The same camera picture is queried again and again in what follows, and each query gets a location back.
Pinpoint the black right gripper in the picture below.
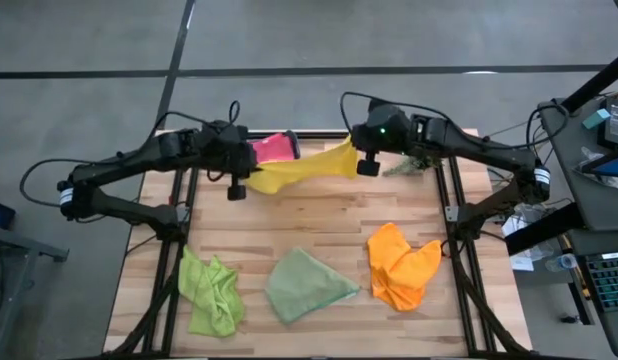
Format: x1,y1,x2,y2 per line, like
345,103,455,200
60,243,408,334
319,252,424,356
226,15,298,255
351,99,414,178

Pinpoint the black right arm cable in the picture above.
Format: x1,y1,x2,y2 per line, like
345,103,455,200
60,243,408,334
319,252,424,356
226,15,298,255
338,91,570,151

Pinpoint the grey metal table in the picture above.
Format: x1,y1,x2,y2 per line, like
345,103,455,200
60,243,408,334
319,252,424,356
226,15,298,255
0,224,70,360

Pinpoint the dark grey side desk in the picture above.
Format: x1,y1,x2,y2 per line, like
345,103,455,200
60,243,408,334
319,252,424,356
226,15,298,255
503,97,618,359

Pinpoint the blue-grey plastic bin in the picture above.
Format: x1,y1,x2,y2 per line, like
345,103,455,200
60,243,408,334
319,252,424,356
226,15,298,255
246,128,302,166

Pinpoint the lime green microfiber towel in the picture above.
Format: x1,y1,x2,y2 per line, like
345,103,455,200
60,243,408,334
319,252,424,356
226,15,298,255
177,244,245,339

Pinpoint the small green succulent plant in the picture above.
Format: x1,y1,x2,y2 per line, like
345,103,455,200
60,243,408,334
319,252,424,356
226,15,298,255
382,152,443,178

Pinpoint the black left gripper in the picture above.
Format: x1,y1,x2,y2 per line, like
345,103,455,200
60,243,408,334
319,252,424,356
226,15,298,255
202,119,259,202

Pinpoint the yellow microfiber towel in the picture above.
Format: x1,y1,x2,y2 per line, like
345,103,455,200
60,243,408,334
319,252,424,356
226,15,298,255
244,135,361,196

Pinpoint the white paper sheet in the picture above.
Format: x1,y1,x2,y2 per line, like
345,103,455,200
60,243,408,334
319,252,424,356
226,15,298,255
501,214,536,272

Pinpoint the small teal box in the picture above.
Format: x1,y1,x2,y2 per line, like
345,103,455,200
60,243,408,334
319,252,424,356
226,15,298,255
582,108,612,131

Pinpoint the backlit black keyboard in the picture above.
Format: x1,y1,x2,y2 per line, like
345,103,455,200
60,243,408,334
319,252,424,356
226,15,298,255
583,251,618,314

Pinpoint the black diagonal pole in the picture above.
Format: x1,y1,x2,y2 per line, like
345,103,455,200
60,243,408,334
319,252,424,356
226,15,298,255
558,47,618,117

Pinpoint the clear plastic bottle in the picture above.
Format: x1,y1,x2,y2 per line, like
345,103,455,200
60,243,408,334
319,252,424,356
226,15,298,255
545,253,581,274

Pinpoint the sage green microfiber towel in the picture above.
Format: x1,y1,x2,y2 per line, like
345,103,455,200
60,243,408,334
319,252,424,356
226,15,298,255
265,244,362,325

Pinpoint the orange microfiber towel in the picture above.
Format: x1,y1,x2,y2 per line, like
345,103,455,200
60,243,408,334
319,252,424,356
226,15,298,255
366,222,444,314

